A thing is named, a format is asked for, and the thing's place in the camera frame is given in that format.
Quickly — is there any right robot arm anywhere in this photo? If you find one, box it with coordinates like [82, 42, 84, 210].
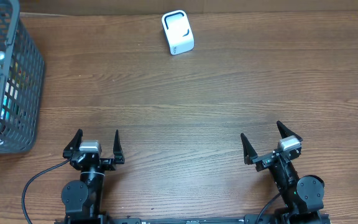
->
[241, 121, 331, 224]

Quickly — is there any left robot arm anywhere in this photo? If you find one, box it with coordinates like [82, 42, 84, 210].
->
[61, 129, 125, 223]

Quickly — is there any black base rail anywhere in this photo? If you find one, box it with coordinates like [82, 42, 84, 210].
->
[54, 215, 331, 224]

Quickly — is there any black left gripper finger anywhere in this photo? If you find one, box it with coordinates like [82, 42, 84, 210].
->
[113, 129, 124, 160]
[63, 129, 83, 152]

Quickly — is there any grey plastic mesh basket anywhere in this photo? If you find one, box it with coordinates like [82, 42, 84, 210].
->
[0, 0, 46, 154]

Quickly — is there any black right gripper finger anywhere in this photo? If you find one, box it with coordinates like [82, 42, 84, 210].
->
[276, 121, 303, 142]
[241, 133, 258, 164]

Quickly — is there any white barcode scanner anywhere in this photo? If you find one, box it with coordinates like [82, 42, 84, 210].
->
[161, 10, 195, 55]

